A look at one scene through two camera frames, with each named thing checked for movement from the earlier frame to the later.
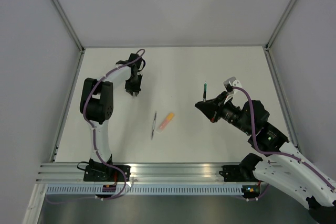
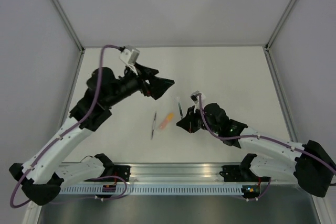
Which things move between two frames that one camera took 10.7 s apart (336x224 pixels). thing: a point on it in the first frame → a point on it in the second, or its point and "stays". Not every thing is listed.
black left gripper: [136, 89] → [158, 85]
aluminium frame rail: [72, 174] stays
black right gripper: [211, 108] → [188, 123]
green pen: [205, 92] → [180, 109]
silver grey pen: [154, 126] stays
